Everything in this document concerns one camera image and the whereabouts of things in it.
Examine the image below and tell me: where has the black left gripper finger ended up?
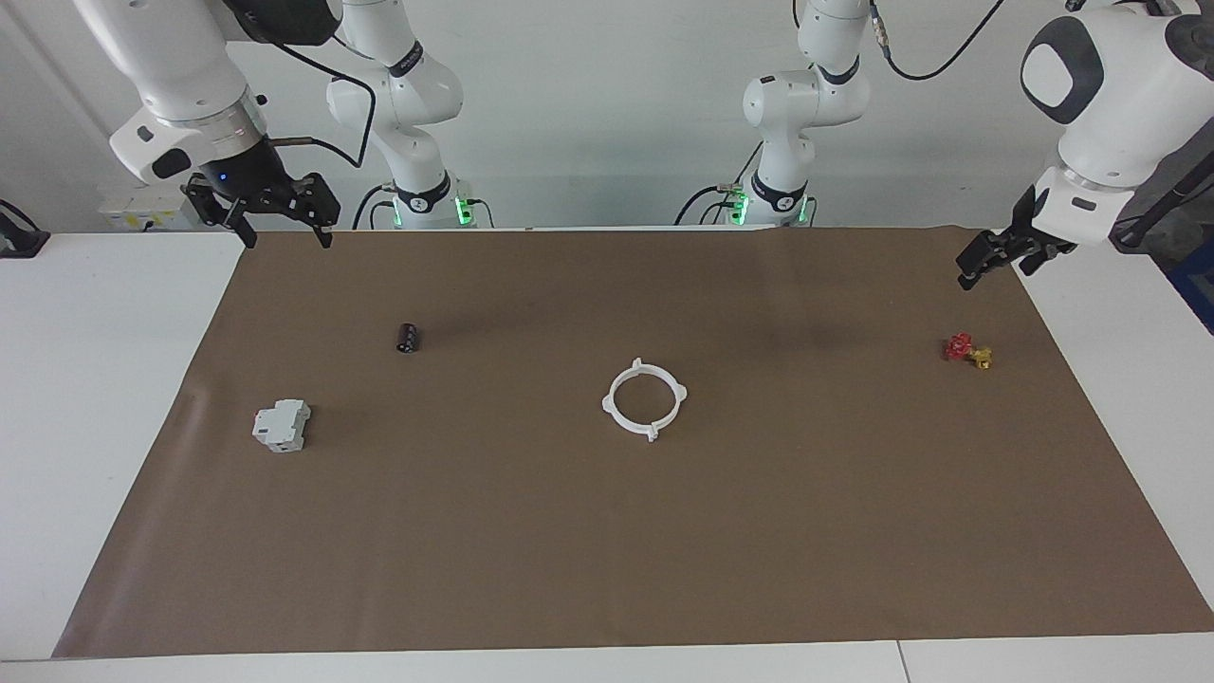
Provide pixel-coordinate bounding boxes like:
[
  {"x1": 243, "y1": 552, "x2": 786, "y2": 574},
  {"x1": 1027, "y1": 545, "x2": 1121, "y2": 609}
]
[
  {"x1": 957, "y1": 232, "x2": 1000, "y2": 291},
  {"x1": 1020, "y1": 242, "x2": 1076, "y2": 277}
]

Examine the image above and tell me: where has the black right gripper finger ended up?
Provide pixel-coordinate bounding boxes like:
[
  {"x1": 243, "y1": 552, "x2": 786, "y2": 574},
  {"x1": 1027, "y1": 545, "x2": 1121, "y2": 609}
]
[
  {"x1": 303, "y1": 174, "x2": 341, "y2": 250},
  {"x1": 183, "y1": 174, "x2": 260, "y2": 250}
]

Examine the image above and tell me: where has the white half pipe clamp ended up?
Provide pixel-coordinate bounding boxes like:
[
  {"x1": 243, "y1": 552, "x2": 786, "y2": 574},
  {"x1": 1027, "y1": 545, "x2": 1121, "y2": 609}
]
[
  {"x1": 634, "y1": 359, "x2": 690, "y2": 439},
  {"x1": 600, "y1": 358, "x2": 658, "y2": 444}
]

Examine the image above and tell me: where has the black stand leg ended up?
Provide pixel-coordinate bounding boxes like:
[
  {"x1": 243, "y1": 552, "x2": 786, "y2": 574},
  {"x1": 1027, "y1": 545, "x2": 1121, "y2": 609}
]
[{"x1": 1108, "y1": 142, "x2": 1214, "y2": 252}]

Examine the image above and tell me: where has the blue crate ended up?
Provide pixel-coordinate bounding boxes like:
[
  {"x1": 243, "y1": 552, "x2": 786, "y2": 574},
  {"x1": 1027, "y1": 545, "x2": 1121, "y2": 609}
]
[{"x1": 1165, "y1": 237, "x2": 1214, "y2": 335}]

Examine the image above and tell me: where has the white circuit breaker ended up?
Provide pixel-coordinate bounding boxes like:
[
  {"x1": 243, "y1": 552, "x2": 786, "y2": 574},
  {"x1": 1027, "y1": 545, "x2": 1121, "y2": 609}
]
[{"x1": 251, "y1": 398, "x2": 312, "y2": 453}]

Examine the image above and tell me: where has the brown paper mat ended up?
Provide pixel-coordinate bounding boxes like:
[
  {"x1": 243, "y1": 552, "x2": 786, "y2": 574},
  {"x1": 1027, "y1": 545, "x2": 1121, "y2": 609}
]
[{"x1": 52, "y1": 226, "x2": 1214, "y2": 658}]

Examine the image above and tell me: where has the black arm base cable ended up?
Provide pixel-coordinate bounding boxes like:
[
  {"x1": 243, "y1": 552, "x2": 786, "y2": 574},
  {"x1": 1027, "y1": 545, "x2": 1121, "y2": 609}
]
[
  {"x1": 351, "y1": 183, "x2": 397, "y2": 231},
  {"x1": 673, "y1": 142, "x2": 762, "y2": 229}
]

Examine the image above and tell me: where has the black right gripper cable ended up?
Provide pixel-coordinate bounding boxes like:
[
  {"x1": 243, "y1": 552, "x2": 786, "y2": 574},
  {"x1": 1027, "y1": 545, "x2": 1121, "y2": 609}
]
[{"x1": 223, "y1": 0, "x2": 380, "y2": 170}]

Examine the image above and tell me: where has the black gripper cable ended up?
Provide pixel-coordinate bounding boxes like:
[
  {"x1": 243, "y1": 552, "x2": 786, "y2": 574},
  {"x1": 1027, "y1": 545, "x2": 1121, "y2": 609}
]
[
  {"x1": 223, "y1": 0, "x2": 380, "y2": 170},
  {"x1": 868, "y1": 0, "x2": 1008, "y2": 83}
]

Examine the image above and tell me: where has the red handle brass valve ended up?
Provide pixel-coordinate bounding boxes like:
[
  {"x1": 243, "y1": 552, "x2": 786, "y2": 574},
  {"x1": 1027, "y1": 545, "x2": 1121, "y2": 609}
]
[{"x1": 943, "y1": 332, "x2": 994, "y2": 371}]

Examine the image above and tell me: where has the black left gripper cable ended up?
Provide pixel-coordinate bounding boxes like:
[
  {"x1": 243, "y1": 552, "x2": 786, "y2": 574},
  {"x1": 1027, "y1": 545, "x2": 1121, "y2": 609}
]
[{"x1": 868, "y1": 0, "x2": 1008, "y2": 83}]

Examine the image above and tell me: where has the black clamp mount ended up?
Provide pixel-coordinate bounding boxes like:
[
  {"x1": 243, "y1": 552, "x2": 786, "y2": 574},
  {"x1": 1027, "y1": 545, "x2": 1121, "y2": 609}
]
[{"x1": 0, "y1": 197, "x2": 50, "y2": 259}]

